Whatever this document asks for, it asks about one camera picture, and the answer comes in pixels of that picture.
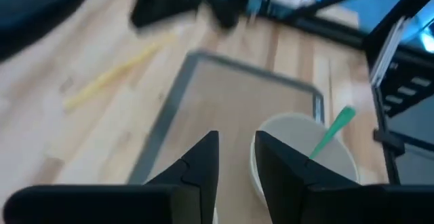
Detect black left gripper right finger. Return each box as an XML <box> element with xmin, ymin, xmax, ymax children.
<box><xmin>254</xmin><ymin>130</ymin><xmax>434</xmax><ymax>224</ymax></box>

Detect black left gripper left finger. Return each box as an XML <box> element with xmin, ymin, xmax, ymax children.
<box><xmin>2</xmin><ymin>130</ymin><xmax>220</xmax><ymax>224</ymax></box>

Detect green plastic utensil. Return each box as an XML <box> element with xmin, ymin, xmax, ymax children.
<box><xmin>309</xmin><ymin>105</ymin><xmax>357</xmax><ymax>160</ymax></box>

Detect yellow plastic utensil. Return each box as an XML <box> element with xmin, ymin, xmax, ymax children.
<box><xmin>63</xmin><ymin>33</ymin><xmax>177</xmax><ymax>112</ymax></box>

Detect white paper cup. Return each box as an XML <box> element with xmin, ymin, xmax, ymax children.
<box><xmin>249</xmin><ymin>112</ymin><xmax>360</xmax><ymax>208</ymax></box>

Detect black table frame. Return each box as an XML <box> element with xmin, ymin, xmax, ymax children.
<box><xmin>264</xmin><ymin>0</ymin><xmax>434</xmax><ymax>186</ymax></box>

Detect white frame strip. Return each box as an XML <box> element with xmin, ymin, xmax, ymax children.
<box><xmin>370</xmin><ymin>16</ymin><xmax>407</xmax><ymax>86</ymax></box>

